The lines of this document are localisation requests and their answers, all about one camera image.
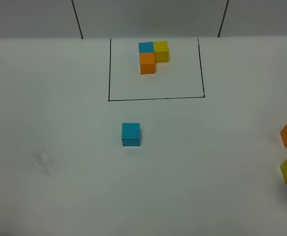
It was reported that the template yellow cube block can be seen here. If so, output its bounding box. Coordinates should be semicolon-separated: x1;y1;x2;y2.
153;41;169;63

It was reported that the template orange cube block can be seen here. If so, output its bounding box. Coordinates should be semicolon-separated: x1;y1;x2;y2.
139;53;156;74

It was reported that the template blue cube block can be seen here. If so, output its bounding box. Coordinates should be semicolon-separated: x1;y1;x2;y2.
138;42;154;54

